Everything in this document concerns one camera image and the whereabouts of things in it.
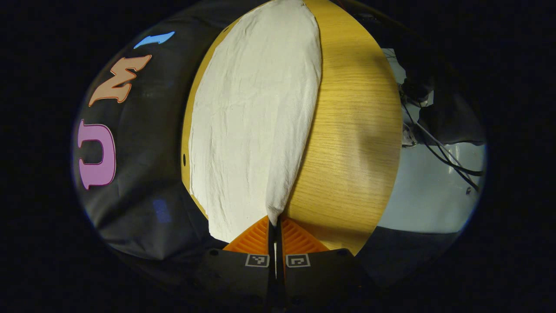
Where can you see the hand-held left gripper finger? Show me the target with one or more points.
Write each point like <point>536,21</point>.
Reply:
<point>281,278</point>
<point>272,278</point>

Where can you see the white jeans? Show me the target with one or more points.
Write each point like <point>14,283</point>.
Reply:
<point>252,121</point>

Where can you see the black backdrop cloth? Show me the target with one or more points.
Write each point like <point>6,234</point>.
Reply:
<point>147,143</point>

